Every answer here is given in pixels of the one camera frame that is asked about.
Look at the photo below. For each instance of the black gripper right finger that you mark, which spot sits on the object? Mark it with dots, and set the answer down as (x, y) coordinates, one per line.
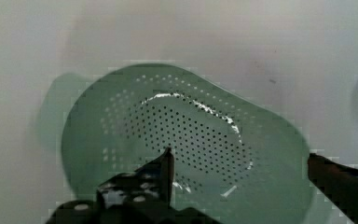
(339, 183)

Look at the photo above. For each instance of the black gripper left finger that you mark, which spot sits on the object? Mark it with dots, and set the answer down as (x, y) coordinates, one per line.
(140, 197)

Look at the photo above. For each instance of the green perforated strainer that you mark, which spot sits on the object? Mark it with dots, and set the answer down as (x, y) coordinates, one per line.
(233, 160)

